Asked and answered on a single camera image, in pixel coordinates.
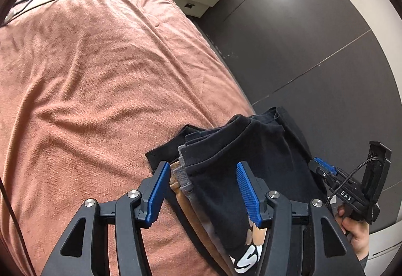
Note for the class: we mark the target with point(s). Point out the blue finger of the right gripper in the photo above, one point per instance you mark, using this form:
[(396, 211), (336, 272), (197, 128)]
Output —
[(327, 168)]

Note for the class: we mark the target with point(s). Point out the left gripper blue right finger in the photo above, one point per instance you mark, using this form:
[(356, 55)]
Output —
[(253, 191)]

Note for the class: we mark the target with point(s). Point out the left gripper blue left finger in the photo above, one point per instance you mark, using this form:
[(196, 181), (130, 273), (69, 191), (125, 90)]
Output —
[(153, 191)]

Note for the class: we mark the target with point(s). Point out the black printed t-shirt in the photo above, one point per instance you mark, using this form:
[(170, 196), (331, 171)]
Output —
[(276, 151)]

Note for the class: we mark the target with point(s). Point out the person's right hand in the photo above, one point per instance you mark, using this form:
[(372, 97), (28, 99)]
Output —
[(359, 231)]

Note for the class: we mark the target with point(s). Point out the folded grey shirt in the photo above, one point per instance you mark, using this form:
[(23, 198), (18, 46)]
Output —
[(197, 217)]

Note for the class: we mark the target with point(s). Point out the folded black shirt bottom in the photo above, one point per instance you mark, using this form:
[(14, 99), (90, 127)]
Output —
[(169, 152)]

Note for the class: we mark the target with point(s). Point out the dark wood wardrobe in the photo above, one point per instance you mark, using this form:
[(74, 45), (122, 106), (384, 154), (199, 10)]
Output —
[(319, 60)]

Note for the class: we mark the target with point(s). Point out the brown bed blanket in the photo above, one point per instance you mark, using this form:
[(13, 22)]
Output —
[(87, 88)]

